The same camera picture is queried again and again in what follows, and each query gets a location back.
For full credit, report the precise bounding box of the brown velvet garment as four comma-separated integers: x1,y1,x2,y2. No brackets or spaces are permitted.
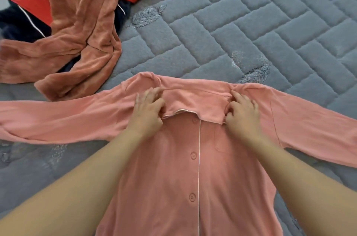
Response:
0,0,123,101

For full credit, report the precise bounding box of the person's left forearm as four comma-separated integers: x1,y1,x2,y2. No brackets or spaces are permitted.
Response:
0,130,146,236

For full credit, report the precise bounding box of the person's left hand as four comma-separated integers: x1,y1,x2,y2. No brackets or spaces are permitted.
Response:
127,87,168,140

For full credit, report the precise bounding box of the navy velvet pyjama top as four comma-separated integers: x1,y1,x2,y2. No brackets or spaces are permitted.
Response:
0,0,132,73

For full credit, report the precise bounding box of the person's right forearm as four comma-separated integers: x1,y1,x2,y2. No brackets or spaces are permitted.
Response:
248,133,357,236

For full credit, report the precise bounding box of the pink pajama shirt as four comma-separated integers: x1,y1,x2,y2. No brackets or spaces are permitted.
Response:
0,71,357,236

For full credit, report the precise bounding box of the person's right hand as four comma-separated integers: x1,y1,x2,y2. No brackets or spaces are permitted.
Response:
224,90,264,146

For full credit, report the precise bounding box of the grey quilted mattress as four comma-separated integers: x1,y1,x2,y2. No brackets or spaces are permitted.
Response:
0,0,357,236

